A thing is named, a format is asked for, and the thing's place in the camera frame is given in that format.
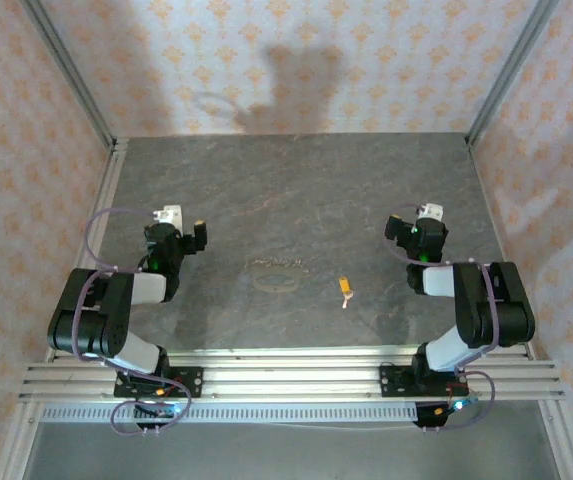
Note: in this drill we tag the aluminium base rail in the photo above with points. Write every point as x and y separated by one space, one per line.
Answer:
291 380

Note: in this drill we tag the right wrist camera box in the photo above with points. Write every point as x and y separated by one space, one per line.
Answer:
431 211

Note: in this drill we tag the aluminium side rail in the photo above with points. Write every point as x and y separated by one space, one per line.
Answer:
111 175

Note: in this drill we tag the small LED circuit board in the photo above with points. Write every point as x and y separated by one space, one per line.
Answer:
163 411
458 405

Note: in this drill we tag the aluminium frame leg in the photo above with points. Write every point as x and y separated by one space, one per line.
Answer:
560 440
18 440

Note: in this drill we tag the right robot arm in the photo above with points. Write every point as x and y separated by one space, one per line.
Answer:
511 310

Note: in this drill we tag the aluminium corner post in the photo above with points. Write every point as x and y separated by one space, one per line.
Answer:
68 70
511 70

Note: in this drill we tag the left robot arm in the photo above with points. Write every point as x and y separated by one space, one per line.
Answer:
116 310

